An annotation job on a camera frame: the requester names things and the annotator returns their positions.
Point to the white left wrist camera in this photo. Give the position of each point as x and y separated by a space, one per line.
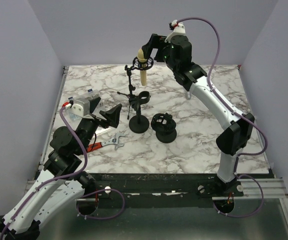
80 107

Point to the silver grey microphone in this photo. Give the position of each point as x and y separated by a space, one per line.
188 95

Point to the black round-base clip stand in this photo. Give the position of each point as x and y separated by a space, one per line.
139 123

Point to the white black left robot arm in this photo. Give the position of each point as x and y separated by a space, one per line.
63 177

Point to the black shock mount round stand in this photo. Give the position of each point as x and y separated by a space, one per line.
164 127

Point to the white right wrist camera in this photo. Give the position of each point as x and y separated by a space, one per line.
177 28

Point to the beige microphone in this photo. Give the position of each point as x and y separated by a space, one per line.
142 60

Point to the clear plastic screw box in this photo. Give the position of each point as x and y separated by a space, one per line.
90 94

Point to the black front mounting rail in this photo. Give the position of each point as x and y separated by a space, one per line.
115 190

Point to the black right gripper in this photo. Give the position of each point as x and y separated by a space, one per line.
156 41

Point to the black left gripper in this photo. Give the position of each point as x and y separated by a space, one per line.
112 116

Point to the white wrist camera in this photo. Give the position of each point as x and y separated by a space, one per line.
177 28
80 107

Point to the orange handled adjustable wrench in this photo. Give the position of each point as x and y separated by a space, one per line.
115 141

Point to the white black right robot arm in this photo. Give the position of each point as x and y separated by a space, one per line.
237 126

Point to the aluminium extrusion rail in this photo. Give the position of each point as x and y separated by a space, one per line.
246 189

